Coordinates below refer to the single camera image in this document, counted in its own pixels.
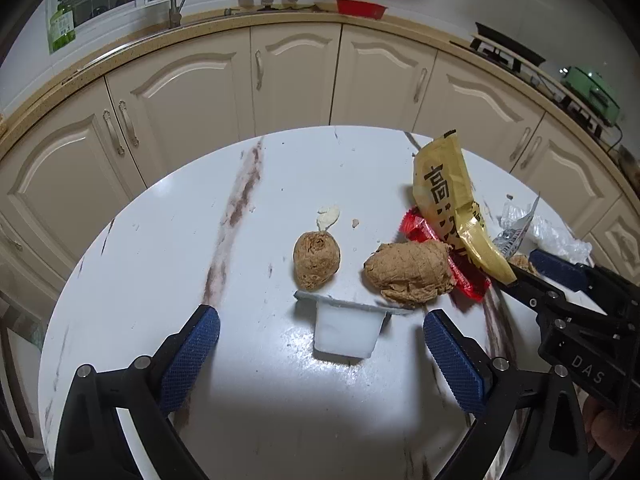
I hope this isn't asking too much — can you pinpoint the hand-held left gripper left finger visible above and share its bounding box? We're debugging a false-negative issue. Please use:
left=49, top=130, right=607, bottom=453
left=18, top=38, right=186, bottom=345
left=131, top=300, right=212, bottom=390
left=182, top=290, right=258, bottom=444
left=52, top=304, right=221, bottom=480

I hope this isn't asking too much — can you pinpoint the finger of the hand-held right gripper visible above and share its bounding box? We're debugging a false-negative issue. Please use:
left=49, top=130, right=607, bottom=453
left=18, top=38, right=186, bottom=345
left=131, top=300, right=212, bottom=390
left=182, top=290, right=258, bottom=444
left=492, top=266, right=608, bottom=328
left=529, top=249, right=640, bottom=311

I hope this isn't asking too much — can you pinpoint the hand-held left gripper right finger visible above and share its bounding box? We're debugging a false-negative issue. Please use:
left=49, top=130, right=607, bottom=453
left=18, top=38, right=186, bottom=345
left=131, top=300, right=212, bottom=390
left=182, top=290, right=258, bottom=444
left=422, top=309, right=591, bottom=480

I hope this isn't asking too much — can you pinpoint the clear plastic wrapper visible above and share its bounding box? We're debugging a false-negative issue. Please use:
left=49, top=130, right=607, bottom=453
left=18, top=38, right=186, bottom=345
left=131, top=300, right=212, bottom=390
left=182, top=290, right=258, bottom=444
left=525, top=215, right=594, bottom=264

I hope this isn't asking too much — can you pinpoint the red snack wrapper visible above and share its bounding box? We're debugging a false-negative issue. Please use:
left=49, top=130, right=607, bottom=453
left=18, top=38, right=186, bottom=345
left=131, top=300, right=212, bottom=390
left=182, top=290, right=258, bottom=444
left=399, top=207, right=493, bottom=303

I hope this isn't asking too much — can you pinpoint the white plastic cup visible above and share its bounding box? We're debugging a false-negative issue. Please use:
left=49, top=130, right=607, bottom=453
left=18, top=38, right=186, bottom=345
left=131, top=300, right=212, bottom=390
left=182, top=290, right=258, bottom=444
left=292, top=289, right=416, bottom=361

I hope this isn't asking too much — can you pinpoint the yellow snack packet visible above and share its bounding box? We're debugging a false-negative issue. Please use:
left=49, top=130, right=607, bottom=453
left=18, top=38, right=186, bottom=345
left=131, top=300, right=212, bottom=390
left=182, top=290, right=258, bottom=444
left=412, top=129, right=518, bottom=285

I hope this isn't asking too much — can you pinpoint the person's right hand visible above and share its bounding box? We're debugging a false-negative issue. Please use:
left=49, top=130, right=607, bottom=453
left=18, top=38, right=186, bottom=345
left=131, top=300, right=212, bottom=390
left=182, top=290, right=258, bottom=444
left=582, top=400, right=628, bottom=466

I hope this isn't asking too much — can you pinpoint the small brown food piece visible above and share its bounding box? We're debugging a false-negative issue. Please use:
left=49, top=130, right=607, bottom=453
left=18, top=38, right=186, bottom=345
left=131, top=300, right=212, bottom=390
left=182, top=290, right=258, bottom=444
left=507, top=254, right=541, bottom=276

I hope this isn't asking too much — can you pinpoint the silver printed wrapper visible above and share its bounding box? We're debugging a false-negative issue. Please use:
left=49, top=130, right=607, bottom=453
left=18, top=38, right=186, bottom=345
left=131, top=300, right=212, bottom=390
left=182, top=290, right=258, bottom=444
left=492, top=192, right=542, bottom=261

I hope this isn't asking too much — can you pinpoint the large brown food lump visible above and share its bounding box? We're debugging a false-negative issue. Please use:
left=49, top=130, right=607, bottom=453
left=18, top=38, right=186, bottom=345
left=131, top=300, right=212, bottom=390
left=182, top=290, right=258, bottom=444
left=362, top=240, right=456, bottom=306

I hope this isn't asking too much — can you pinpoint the small brown food lump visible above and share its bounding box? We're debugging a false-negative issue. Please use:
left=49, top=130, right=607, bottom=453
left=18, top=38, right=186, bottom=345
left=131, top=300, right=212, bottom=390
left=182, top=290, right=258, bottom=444
left=292, top=230, right=342, bottom=292

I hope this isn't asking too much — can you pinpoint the black gas stove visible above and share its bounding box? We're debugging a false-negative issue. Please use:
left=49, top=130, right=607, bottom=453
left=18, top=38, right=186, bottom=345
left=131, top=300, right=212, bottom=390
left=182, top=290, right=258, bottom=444
left=472, top=40, right=623, bottom=138

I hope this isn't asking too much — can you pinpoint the green cooking pot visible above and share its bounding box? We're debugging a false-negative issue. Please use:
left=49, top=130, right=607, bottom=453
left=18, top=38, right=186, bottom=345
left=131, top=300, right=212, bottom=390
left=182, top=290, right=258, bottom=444
left=559, top=64, right=622, bottom=125

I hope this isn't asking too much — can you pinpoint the white cream scrap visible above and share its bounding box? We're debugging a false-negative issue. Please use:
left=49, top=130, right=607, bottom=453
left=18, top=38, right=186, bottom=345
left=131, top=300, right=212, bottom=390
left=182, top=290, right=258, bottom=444
left=316, top=204, right=342, bottom=232

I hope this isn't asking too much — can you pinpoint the cream base kitchen cabinet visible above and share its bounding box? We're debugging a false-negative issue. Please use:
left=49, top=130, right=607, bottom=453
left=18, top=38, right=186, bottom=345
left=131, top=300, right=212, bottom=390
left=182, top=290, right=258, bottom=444
left=0, top=20, right=640, bottom=311

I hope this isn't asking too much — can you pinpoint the beige kitchen countertop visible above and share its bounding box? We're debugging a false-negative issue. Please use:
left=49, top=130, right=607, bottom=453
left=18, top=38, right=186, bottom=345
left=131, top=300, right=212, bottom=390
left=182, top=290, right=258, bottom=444
left=0, top=7, right=640, bottom=201

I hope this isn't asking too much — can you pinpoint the red plastic basin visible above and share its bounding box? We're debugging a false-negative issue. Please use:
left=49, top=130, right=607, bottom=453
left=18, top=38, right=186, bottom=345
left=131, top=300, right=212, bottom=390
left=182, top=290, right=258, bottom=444
left=335, top=0, right=389, bottom=20

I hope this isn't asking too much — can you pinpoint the green dish soap bottle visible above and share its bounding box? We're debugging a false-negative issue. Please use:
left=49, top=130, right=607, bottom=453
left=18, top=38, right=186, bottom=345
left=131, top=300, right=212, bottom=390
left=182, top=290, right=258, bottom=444
left=47, top=0, right=77, bottom=54

